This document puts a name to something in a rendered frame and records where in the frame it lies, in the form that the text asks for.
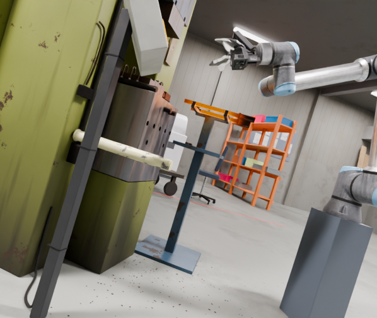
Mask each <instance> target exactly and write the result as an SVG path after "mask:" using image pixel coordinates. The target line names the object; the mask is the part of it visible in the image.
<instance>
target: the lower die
mask: <svg viewBox="0 0 377 318"><path fill-rule="evenodd" d="M129 76H130V73H126V72H124V74H123V78H126V79H128V78H129ZM137 77H138V75H135V74H132V75H131V77H130V79H131V80H134V81H136V79H137ZM139 82H141V83H146V84H149V85H153V86H157V87H158V91H157V92H156V93H157V94H158V95H159V96H161V97H162V96H163V93H164V90H165V87H164V86H162V84H161V85H159V83H160V81H158V80H155V79H151V78H146V77H143V76H140V77H139Z"/></svg>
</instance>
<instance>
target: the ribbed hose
mask: <svg viewBox="0 0 377 318"><path fill-rule="evenodd" d="M123 3H124V0H118V3H117V7H116V9H115V12H114V13H115V14H114V16H113V20H112V24H111V25H110V29H109V33H108V37H107V41H106V42H105V46H104V49H103V54H102V56H101V59H100V63H99V66H98V69H97V73H96V76H95V80H94V83H93V87H92V89H93V94H92V97H91V100H89V101H88V104H87V107H86V110H85V113H84V117H83V120H82V123H81V127H80V130H81V131H83V132H84V131H85V129H86V128H85V127H86V125H87V121H88V119H89V118H88V117H89V115H90V112H91V108H92V104H93V101H94V98H95V94H96V91H97V88H98V85H99V82H100V78H101V75H102V72H103V68H104V65H105V62H106V59H107V55H106V54H105V52H109V49H110V45H111V43H112V39H113V35H114V32H115V28H116V26H117V22H118V20H119V16H120V12H121V9H122V5H123ZM77 144H78V145H81V142H80V141H76V142H75V143H71V146H70V149H69V153H68V156H67V159H66V161H67V162H69V163H72V164H75V163H76V160H77V157H78V153H79V149H80V147H78V146H77Z"/></svg>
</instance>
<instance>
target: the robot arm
mask: <svg viewBox="0 0 377 318"><path fill-rule="evenodd" d="M214 41H215V42H217V43H221V44H223V45H224V48H225V50H226V51H227V52H228V54H229V56H222V58H220V59H217V60H215V61H212V62H211V63H210V64H209V65H210V66H217V67H218V69H219V70H220V71H224V68H225V65H227V64H229V63H230V66H231V68H232V70H244V68H246V67H247V65H248V64H254V65H255V67H258V65H273V75H272V76H269V77H268V78H264V79H263V80H262V81H261V82H260V83H259V85H258V90H259V92H260V94H261V95H262V96H264V97H271V96H274V95H275V96H286V95H290V94H293V93H294V92H295V91H298V90H304V89H309V88H314V87H319V86H325V85H331V84H335V83H341V82H345V81H352V80H356V81H358V82H362V81H367V80H373V79H377V54H376V55H373V56H369V57H363V58H359V59H356V60H355V61H354V62H353V63H349V64H342V65H338V66H331V67H327V68H320V69H314V70H309V71H303V72H298V73H295V64H296V63H297V61H298V59H299V47H298V45H297V44H296V43H294V42H271V43H270V42H264V43H258V45H255V46H253V45H252V44H251V43H250V42H249V41H248V40H247V39H246V38H245V37H244V36H243V35H242V34H241V33H240V32H239V31H238V30H237V31H235V32H234V34H233V38H218V39H215V40H214ZM243 66H244V67H243ZM363 203H364V204H368V205H371V206H374V207H377V103H376V112H375V117H374V126H373V135H372V140H371V148H370V154H369V162H368V166H367V167H365V168H364V169H363V168H357V167H349V166H344V167H342V168H341V169H340V172H339V175H338V177H337V181H336V183H335V187H334V190H333V193H332V197H331V199H330V200H329V202H328V203H327V204H326V206H325V207H324V208H323V211H324V212H326V213H328V214H331V215H334V216H337V217H339V218H343V219H345V220H349V221H352V222H355V223H359V224H361V222H362V219H361V207H362V205H363Z"/></svg>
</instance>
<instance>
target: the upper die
mask: <svg viewBox="0 0 377 318"><path fill-rule="evenodd" d="M158 2H159V8H160V11H161V17H162V19H163V21H164V24H165V30H166V35H167V37H170V38H176V39H180V37H181V34H182V30H183V27H184V24H185V22H184V21H183V19H182V17H181V15H180V13H179V11H178V10H177V7H176V6H175V3H171V2H168V1H160V0H158Z"/></svg>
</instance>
